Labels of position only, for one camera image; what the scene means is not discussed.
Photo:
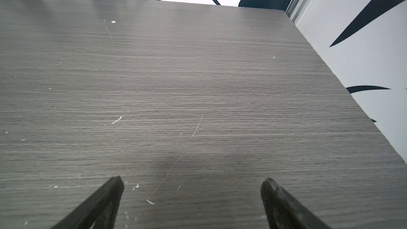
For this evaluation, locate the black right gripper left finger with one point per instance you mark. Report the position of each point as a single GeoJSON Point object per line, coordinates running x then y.
{"type": "Point", "coordinates": [99, 211]}

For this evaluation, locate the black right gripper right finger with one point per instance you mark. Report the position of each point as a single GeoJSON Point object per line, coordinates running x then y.
{"type": "Point", "coordinates": [284, 211]}

